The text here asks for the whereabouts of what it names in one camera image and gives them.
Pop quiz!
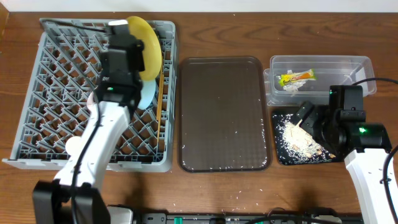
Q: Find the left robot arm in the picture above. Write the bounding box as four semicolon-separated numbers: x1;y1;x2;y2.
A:
32;20;145;223

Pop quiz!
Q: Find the clear plastic waste bin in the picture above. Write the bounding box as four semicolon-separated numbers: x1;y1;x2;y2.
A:
264;55;374;106

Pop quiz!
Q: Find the pink white bowl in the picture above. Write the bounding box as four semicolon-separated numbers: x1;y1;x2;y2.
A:
86;92;95;113

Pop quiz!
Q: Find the dark brown serving tray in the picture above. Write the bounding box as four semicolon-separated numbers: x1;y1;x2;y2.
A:
177;57;272;173

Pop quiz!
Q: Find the black waste tray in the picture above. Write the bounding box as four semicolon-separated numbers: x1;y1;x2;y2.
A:
272;107;343;166

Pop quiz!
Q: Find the spilled rice food waste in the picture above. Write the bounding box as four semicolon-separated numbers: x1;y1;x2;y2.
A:
278;114;336;164

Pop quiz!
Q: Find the white cup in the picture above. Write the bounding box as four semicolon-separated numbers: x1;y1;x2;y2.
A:
65;136;81;157

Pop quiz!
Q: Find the grey plastic dish rack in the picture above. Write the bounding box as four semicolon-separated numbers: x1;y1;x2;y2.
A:
4;19;178;172

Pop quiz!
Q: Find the green orange snack wrapper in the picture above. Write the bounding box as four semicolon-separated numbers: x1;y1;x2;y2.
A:
279;69;317;86

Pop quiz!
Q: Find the yellow round plate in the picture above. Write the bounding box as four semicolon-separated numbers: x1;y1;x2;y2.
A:
127;16;162;81

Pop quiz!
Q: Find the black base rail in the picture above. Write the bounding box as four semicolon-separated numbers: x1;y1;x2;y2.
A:
133;207;364;224

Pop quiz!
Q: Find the light blue bowl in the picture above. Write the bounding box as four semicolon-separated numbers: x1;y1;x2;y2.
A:
137;80;157;110

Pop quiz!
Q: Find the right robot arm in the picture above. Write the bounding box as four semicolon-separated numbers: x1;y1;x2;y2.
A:
292;85;397;223

